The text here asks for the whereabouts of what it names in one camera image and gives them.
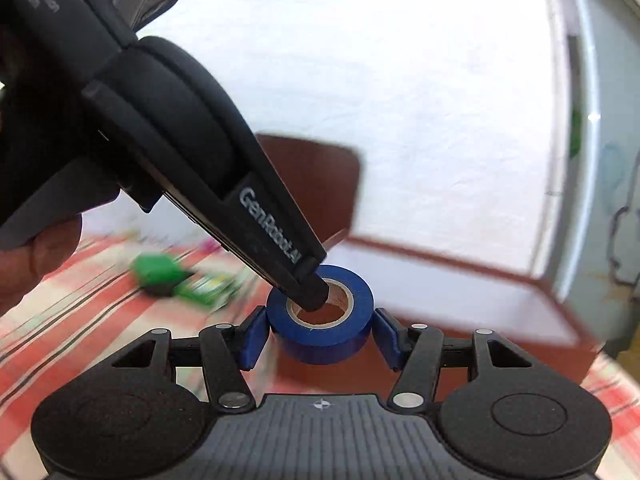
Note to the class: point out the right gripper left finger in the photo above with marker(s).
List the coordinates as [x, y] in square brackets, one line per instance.
[227, 351]

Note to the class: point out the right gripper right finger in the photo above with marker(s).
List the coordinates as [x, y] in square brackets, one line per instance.
[415, 352]

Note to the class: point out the blue tape roll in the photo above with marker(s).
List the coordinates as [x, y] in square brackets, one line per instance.
[330, 342]

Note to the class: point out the person's left hand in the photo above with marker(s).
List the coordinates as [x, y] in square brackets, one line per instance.
[23, 268]

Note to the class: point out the red-brown cardboard box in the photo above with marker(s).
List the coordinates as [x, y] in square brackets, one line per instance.
[455, 296]

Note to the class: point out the green snack packet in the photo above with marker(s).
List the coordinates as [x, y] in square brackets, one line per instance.
[161, 276]

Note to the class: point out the red plaid bed sheet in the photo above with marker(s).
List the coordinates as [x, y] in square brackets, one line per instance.
[91, 307]

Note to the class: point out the pale blue cabinet door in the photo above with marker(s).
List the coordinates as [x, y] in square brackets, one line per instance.
[593, 252]

